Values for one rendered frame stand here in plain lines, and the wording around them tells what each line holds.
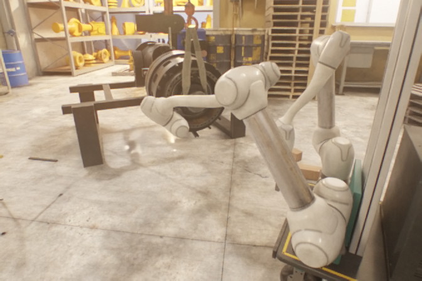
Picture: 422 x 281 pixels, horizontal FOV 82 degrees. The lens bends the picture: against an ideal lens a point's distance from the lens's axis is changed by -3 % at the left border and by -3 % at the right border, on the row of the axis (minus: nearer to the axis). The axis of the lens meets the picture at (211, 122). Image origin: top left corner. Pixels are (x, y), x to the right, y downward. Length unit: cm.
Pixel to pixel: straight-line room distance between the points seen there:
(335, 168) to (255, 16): 503
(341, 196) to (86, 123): 221
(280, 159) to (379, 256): 78
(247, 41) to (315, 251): 416
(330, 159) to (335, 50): 59
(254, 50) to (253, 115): 395
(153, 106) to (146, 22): 316
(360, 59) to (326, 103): 448
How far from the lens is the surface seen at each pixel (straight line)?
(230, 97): 83
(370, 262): 145
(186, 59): 158
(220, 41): 480
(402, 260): 131
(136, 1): 1050
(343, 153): 155
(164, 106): 127
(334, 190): 111
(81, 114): 261
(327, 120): 167
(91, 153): 275
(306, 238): 95
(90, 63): 952
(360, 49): 606
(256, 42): 480
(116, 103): 265
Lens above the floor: 129
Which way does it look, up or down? 21 degrees down
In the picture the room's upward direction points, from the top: straight up
